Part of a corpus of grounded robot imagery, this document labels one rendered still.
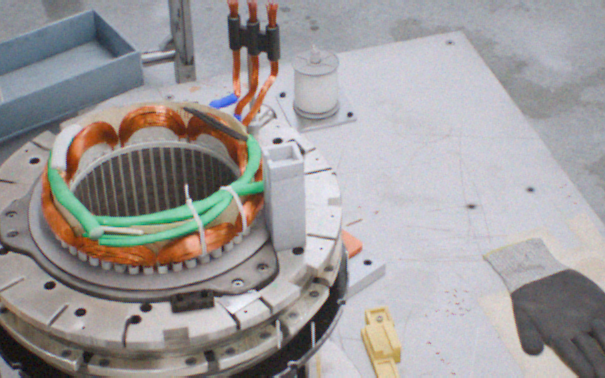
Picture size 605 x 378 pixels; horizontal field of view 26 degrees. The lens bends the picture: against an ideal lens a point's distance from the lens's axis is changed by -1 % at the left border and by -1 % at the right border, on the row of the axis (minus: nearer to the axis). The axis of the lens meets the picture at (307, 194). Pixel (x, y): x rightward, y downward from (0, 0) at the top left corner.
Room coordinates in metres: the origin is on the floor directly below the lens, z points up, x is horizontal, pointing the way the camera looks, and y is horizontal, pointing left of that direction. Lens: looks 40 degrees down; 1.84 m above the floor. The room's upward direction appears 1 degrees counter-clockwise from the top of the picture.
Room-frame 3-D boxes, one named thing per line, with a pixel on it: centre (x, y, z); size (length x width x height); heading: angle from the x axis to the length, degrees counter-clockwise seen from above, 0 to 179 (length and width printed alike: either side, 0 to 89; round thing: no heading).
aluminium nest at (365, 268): (1.14, -0.01, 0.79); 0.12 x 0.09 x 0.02; 42
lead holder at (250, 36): (0.97, 0.04, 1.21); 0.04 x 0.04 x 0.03; 11
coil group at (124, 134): (0.96, 0.14, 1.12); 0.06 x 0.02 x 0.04; 101
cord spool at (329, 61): (1.44, -0.02, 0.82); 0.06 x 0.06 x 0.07
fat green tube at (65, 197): (0.84, 0.19, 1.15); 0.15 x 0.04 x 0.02; 11
